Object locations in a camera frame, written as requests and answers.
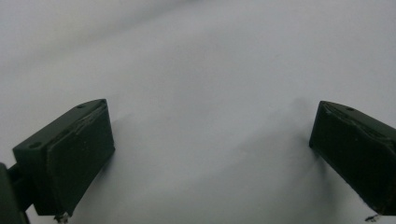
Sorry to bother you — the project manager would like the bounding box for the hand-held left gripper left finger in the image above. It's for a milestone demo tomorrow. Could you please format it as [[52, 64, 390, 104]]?
[[12, 98, 116, 217]]

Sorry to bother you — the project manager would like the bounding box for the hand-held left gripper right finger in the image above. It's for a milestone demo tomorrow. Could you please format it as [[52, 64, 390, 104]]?
[[308, 100, 396, 217]]

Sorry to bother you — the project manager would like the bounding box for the white table mat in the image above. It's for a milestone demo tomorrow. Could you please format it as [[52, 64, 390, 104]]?
[[0, 0, 396, 224]]

